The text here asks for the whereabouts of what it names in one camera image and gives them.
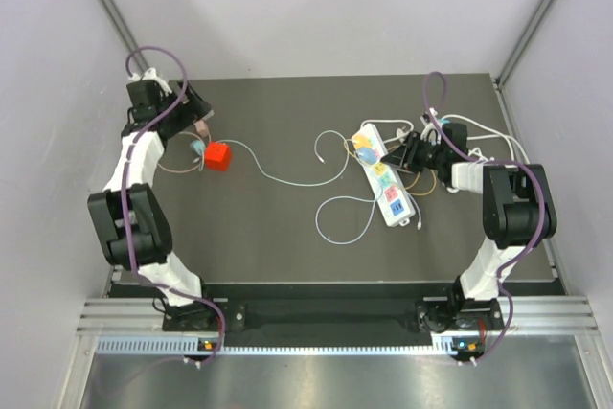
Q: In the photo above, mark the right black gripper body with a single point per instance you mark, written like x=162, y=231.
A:
x=424, y=152

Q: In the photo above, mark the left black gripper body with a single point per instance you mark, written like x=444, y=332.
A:
x=185, y=115

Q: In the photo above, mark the beige brown charger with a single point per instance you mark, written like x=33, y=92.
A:
x=202, y=128

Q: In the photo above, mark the blue charger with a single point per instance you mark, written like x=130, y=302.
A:
x=367, y=155

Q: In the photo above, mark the mint green charger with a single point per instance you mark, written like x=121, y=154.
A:
x=198, y=146

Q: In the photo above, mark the white power strip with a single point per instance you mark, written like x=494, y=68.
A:
x=392, y=200

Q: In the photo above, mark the yellow charger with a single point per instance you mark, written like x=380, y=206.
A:
x=360, y=141

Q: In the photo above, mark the red cube adapter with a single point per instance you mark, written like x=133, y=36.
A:
x=217, y=156

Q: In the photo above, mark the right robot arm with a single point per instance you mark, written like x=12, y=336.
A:
x=518, y=210

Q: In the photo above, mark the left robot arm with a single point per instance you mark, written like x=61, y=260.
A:
x=129, y=221

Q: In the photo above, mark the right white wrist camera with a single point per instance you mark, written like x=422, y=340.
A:
x=430, y=133

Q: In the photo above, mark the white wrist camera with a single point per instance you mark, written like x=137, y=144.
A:
x=430, y=133
x=151, y=74

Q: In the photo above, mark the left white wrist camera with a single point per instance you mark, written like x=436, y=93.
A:
x=151, y=74

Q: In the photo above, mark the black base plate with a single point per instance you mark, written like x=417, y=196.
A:
x=414, y=307

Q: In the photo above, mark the slotted cable duct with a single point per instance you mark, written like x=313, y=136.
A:
x=192, y=346

